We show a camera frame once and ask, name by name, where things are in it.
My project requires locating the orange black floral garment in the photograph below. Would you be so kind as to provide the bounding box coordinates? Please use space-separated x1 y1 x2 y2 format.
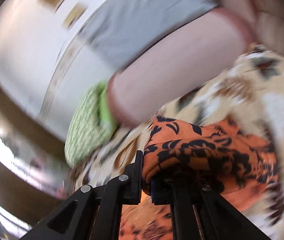
119 115 284 240

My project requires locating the green patterned pillow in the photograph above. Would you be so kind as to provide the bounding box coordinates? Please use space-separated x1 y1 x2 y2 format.
65 82 118 168

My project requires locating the pink bolster cushion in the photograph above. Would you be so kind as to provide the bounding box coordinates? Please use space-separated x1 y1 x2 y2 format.
106 8 254 127

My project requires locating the beige leaf-print fleece blanket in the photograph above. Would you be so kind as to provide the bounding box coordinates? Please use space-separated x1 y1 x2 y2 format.
74 45 284 239

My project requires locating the grey bed sheet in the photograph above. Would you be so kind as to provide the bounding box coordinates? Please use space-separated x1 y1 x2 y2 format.
80 0 218 70

